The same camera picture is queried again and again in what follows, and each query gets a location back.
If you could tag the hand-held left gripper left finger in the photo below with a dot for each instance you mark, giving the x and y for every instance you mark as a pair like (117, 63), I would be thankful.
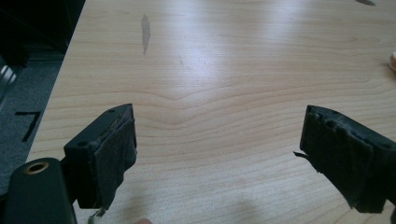
(102, 161)

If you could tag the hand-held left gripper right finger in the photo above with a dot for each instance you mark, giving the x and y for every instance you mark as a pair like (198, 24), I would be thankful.
(345, 155)

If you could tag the dark cabinet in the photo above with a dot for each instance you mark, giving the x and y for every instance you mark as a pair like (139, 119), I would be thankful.
(34, 25)

